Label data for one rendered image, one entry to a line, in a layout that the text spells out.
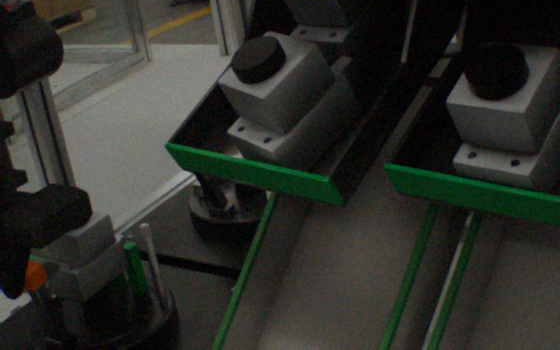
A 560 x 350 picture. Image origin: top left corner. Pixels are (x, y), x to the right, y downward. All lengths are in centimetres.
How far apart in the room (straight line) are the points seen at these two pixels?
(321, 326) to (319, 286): 3
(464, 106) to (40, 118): 63
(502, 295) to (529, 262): 3
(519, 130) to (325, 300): 25
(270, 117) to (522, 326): 21
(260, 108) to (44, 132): 53
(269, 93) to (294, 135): 3
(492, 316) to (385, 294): 7
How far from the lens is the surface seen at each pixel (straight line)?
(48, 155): 99
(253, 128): 50
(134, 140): 160
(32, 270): 74
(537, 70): 42
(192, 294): 85
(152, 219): 102
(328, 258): 63
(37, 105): 97
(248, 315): 63
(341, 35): 53
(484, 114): 42
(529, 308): 57
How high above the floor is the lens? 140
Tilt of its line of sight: 23 degrees down
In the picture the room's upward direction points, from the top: 10 degrees counter-clockwise
